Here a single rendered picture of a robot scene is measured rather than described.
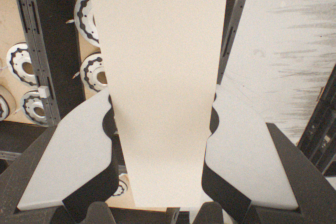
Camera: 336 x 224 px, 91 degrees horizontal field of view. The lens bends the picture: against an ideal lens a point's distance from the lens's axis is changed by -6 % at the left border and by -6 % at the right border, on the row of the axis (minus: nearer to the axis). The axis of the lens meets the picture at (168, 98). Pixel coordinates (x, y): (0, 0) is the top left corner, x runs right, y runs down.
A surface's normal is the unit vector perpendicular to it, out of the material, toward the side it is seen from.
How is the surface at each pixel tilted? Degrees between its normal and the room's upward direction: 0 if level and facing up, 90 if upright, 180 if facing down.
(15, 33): 0
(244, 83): 0
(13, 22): 0
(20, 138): 90
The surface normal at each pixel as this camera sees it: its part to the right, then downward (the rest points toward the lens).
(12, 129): 0.13, -0.85
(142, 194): 0.00, 0.51
